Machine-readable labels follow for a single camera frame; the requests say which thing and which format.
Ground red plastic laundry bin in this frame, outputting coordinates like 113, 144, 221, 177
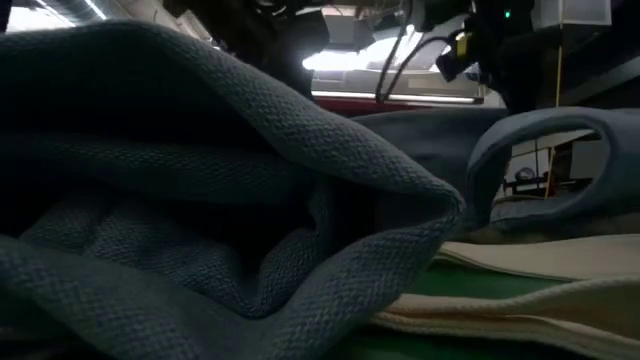
313, 96, 439, 119

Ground light blue denim jeans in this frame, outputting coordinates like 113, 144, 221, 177
0, 19, 640, 360

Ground long ceiling light strip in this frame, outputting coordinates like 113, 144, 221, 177
309, 90, 484, 105

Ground white board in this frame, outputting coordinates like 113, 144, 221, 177
502, 130, 596, 199

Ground green table mat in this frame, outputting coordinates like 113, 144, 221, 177
344, 262, 571, 360

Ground white printed tote bag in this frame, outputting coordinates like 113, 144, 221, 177
372, 233, 640, 360

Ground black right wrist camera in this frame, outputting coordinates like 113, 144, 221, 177
434, 47, 474, 84

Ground yellow hanging cable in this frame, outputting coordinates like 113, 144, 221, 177
544, 24, 564, 199

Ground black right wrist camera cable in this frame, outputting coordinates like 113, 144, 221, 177
374, 0, 454, 105

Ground silver ventilation duct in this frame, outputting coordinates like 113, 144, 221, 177
29, 0, 131, 24

